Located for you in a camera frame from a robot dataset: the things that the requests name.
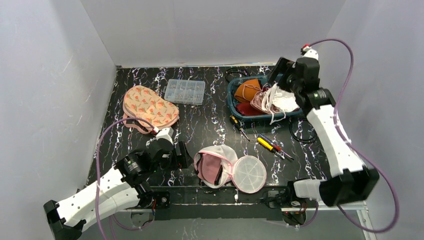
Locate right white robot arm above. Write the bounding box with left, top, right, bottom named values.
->
left=268, top=57, right=380, bottom=207

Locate clear plastic parts box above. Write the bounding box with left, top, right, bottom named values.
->
left=164, top=79, right=206, bottom=106

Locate dusty pink bra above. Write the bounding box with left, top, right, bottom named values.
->
left=194, top=152, right=229, bottom=189

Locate white satin bra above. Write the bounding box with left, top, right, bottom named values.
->
left=260, top=83, right=300, bottom=125

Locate black coiled cable right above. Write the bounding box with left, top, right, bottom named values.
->
left=289, top=116, right=319, bottom=145

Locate yellow red screwdriver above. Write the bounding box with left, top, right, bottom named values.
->
left=257, top=136, right=294, bottom=161

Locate black yellow screwdriver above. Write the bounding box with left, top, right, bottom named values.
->
left=230, top=115, right=251, bottom=142

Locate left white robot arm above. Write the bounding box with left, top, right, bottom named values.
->
left=43, top=138, right=193, bottom=240

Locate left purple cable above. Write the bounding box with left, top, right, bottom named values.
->
left=95, top=117, right=160, bottom=240

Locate black cable behind basket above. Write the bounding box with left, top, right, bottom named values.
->
left=224, top=67, right=250, bottom=83

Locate pink satin bra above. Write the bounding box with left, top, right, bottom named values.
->
left=250, top=92, right=271, bottom=114

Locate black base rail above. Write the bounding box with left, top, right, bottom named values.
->
left=145, top=185, right=319, bottom=226

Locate teal plastic basket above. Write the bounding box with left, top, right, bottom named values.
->
left=226, top=75, right=303, bottom=125

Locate orange bra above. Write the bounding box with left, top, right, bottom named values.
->
left=234, top=78, right=263, bottom=103

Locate white mesh laundry bag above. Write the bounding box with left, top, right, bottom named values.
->
left=193, top=144, right=267, bottom=194

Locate floral pink laundry bag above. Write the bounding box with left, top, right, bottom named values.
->
left=122, top=85, right=179, bottom=134

